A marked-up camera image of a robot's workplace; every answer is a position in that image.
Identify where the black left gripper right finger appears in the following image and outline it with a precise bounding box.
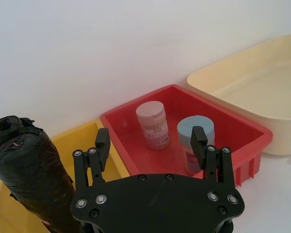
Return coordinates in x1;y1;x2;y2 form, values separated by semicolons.
191;125;235;186

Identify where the red plastic bin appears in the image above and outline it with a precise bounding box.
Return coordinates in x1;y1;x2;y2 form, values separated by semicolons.
99;84;274;189

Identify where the cream plastic bin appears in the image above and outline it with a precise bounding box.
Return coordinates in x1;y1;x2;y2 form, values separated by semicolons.
186;33;291;156

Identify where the black rolled plastic bag bundle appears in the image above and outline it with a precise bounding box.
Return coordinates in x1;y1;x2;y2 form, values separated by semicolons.
0;115;82;233

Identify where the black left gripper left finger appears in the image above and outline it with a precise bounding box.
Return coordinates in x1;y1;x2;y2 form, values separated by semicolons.
72;127;112;193

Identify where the jar with pink lid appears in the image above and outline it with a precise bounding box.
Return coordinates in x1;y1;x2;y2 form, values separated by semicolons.
135;101;172;151

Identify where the yellow plastic bin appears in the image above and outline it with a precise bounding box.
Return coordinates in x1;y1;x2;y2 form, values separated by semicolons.
0;118;131;233

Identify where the jar with blue lid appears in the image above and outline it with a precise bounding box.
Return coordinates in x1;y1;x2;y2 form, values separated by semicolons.
176;115;215;174

